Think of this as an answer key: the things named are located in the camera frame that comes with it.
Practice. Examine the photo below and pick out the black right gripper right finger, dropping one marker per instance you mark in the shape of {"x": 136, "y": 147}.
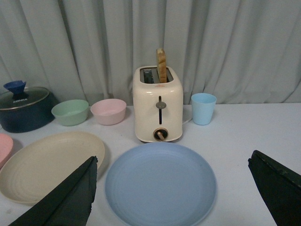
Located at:
{"x": 279, "y": 187}

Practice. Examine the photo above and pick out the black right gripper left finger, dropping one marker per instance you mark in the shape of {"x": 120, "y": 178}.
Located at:
{"x": 68, "y": 204}

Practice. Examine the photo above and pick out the pink plate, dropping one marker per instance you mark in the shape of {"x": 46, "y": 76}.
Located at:
{"x": 6, "y": 146}

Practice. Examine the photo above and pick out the cream plate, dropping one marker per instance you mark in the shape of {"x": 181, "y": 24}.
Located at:
{"x": 35, "y": 170}

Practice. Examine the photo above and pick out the green bowl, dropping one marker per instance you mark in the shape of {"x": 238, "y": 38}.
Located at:
{"x": 71, "y": 112}

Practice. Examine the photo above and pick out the blue plate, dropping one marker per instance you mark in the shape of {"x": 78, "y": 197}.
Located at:
{"x": 161, "y": 184}

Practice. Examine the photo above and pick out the dark blue saucepan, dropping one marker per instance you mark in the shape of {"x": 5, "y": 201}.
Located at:
{"x": 29, "y": 118}

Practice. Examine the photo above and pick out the pink bowl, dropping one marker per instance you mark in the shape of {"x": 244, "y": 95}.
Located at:
{"x": 109, "y": 111}

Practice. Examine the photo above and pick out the light blue cup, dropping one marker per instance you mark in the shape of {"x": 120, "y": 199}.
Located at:
{"x": 203, "y": 105}

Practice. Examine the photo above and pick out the glass lid with blue knob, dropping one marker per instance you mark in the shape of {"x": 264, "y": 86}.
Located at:
{"x": 19, "y": 96}

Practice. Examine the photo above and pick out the cream toaster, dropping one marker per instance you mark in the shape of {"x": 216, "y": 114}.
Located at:
{"x": 158, "y": 107}

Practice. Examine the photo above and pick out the grey curtain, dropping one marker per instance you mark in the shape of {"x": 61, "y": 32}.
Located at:
{"x": 241, "y": 51}

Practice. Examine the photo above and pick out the bread slice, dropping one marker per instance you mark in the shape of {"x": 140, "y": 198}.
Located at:
{"x": 161, "y": 65}

